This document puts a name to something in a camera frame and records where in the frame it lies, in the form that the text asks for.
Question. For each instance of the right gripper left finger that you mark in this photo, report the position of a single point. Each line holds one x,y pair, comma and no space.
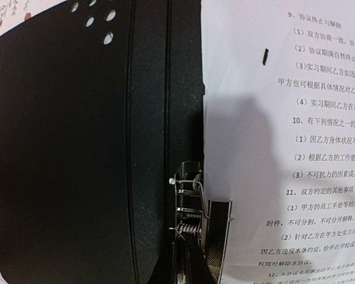
165,270

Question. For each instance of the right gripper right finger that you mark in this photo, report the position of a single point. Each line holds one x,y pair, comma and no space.
197,270

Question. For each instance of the silver folder clip mechanism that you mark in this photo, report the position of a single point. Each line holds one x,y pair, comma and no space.
194,216

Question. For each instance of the black clip folder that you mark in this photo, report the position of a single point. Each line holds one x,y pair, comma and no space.
100,103

